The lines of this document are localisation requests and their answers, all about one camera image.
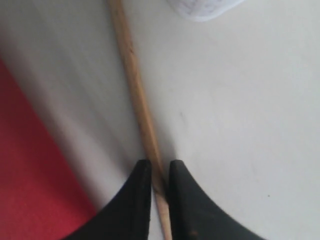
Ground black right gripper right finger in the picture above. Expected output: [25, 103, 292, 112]
[168, 160, 262, 240]

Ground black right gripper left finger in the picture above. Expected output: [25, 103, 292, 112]
[65, 159, 152, 240]

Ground wooden chopstick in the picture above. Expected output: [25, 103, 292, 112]
[107, 0, 173, 240]

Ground red tablecloth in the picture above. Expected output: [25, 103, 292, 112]
[0, 64, 96, 240]

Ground white perforated basket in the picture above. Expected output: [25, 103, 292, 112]
[167, 0, 244, 22]

